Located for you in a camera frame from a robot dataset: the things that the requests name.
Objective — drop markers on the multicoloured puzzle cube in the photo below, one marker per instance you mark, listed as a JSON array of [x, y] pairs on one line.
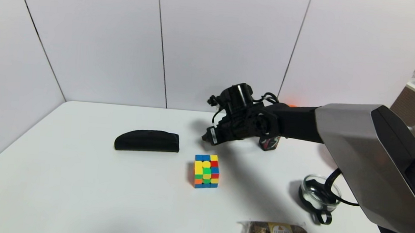
[[206, 171]]

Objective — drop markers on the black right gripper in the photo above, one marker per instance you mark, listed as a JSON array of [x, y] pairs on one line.
[[213, 134]]

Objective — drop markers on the glass cup with black holder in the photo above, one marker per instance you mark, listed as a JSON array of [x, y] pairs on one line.
[[318, 195]]

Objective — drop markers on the black fabric pouch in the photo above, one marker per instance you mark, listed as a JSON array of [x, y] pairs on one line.
[[147, 140]]

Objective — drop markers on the silver and black right arm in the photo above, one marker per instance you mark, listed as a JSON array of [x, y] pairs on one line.
[[371, 155]]

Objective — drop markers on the brown perforated panel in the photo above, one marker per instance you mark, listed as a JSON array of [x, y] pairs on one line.
[[408, 110]]

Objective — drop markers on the black pink gum box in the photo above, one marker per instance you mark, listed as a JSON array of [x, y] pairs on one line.
[[269, 143]]

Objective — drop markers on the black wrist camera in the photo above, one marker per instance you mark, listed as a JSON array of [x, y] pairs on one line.
[[213, 100]]

